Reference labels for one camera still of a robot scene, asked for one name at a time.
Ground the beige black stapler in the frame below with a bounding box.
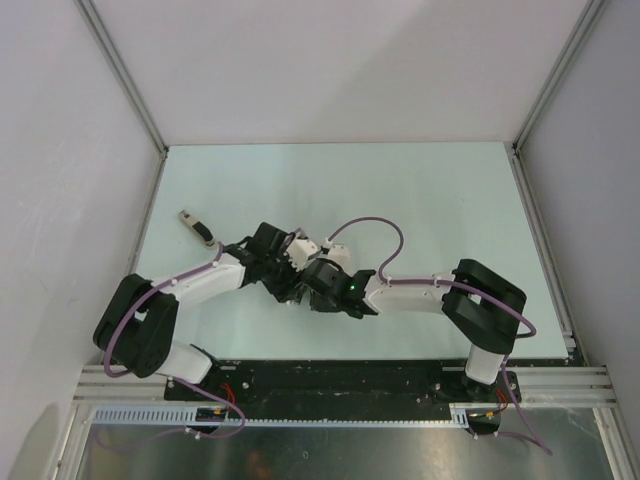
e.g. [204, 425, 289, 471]
[178, 210, 216, 249]

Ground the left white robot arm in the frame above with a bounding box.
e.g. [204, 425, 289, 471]
[93, 222, 320, 400]

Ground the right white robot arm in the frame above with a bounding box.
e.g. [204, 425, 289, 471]
[301, 259, 527, 401]

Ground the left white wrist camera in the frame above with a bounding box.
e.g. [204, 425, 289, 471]
[285, 232, 320, 272]

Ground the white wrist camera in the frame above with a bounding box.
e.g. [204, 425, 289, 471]
[285, 232, 320, 272]
[320, 238, 354, 275]

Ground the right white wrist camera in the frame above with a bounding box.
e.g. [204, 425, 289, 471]
[320, 238, 354, 275]

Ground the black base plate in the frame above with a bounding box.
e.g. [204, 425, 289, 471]
[196, 360, 521, 403]

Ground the grey cable duct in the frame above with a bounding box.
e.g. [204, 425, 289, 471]
[88, 402, 474, 429]

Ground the aluminium frame rail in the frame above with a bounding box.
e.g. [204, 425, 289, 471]
[513, 367, 617, 408]

